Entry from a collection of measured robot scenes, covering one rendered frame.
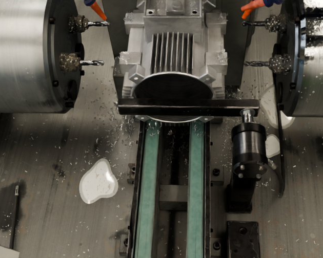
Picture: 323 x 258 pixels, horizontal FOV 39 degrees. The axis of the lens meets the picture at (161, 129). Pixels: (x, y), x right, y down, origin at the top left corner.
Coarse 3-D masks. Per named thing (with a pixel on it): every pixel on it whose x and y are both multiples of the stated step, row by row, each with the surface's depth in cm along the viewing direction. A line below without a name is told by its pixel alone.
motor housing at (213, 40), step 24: (144, 48) 84; (168, 48) 81; (192, 48) 81; (216, 48) 85; (168, 72) 79; (192, 72) 78; (144, 96) 91; (168, 96) 95; (192, 96) 93; (216, 96) 84; (168, 120) 92; (192, 120) 91
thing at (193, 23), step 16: (160, 0) 85; (176, 0) 83; (192, 0) 85; (144, 16) 79; (160, 16) 79; (176, 16) 78; (192, 16) 78; (144, 32) 83; (160, 32) 82; (176, 32) 81; (192, 32) 81
